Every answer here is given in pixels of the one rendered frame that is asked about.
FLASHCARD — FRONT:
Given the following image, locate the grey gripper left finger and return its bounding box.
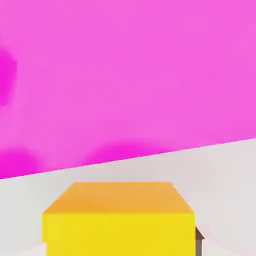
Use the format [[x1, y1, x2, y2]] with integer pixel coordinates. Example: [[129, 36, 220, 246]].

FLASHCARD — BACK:
[[21, 242, 48, 256]]

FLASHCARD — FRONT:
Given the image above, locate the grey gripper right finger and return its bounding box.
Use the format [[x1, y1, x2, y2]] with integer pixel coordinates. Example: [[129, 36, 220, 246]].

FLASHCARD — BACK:
[[195, 226, 225, 256]]

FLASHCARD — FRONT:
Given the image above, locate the small yellow cube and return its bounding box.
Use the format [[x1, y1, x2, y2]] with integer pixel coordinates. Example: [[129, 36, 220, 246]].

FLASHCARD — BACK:
[[42, 181, 196, 256]]

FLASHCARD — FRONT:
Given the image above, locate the large pink box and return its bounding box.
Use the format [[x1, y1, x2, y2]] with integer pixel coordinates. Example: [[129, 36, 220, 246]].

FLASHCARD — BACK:
[[0, 0, 256, 180]]

